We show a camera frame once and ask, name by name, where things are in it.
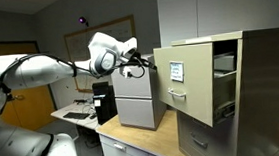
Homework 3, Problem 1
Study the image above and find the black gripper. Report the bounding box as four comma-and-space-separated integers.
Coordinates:
128, 50, 158, 74

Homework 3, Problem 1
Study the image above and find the beige file cabinet drawer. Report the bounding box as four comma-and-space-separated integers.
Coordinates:
152, 39, 248, 133

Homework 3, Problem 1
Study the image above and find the white drawer label card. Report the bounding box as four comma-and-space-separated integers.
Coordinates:
168, 59, 186, 85

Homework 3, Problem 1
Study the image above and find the beige lower cabinet drawer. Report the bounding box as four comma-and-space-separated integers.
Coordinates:
175, 105, 244, 156

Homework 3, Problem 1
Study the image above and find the gray lateral file cabinet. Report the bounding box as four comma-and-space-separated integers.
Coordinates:
109, 53, 170, 135

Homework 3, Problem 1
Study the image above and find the black computer tower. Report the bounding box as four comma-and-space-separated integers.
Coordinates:
91, 80, 119, 127

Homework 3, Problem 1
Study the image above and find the wood-framed whiteboard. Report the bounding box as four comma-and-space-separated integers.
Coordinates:
62, 14, 141, 96

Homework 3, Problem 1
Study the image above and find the black keyboard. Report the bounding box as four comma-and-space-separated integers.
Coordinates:
62, 109, 92, 122

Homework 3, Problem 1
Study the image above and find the white office desk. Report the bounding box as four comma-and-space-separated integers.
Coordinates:
49, 99, 102, 135

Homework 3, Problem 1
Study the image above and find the white tall storage cabinet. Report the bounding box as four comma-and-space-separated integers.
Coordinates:
155, 0, 279, 48

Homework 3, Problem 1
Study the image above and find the beige metal file cabinet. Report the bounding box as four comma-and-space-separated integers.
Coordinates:
169, 26, 279, 156

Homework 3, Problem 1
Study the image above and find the orange wooden door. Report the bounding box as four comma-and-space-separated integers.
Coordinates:
0, 37, 59, 134

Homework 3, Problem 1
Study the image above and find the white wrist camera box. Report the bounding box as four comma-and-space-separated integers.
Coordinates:
122, 64, 134, 79

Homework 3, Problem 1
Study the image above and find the silver drawer pull handle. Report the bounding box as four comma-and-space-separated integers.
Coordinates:
166, 85, 188, 100

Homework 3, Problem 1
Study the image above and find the black velcro arm strap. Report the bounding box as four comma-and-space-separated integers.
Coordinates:
70, 60, 79, 78

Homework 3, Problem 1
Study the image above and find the camera with purple light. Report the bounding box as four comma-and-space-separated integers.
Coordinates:
77, 15, 90, 29

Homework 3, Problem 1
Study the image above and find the silver counter drawer handle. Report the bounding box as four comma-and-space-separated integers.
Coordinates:
112, 141, 128, 154

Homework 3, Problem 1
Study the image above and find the gray lower drawer handle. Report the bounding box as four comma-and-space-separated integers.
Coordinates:
189, 131, 210, 151

